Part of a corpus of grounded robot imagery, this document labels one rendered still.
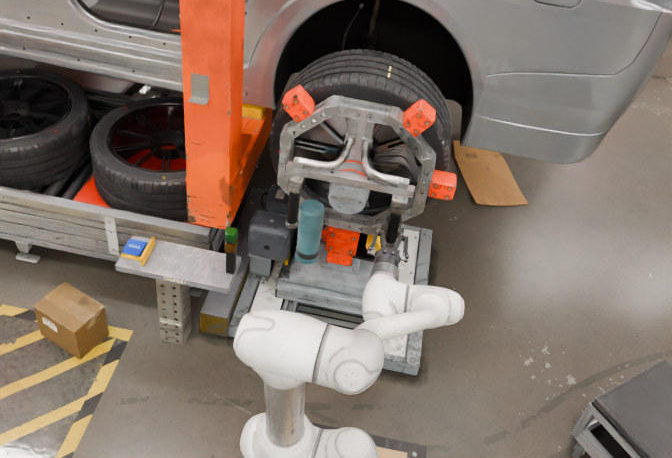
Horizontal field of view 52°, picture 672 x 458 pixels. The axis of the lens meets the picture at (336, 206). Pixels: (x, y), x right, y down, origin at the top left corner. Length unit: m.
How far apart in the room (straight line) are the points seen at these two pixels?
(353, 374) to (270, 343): 0.19
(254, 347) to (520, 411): 1.69
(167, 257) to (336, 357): 1.33
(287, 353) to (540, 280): 2.20
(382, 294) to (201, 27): 0.96
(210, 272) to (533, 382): 1.42
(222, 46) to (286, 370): 1.09
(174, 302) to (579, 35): 1.79
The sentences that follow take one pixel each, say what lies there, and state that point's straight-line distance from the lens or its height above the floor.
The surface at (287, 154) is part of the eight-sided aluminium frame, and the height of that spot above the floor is 0.88.
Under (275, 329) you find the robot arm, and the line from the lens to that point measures 1.49.
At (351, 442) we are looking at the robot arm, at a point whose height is 0.64.
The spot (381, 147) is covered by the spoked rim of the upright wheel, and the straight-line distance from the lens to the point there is 2.49.
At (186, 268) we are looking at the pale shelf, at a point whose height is 0.45.
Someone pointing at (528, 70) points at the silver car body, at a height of 1.13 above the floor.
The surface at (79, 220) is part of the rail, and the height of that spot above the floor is 0.33.
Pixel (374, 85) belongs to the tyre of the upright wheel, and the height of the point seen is 1.17.
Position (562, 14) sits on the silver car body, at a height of 1.37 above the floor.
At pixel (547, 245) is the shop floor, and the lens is 3.72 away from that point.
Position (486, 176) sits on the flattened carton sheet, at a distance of 4.01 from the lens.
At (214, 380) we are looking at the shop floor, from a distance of 2.86.
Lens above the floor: 2.37
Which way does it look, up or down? 41 degrees down
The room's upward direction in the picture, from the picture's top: 8 degrees clockwise
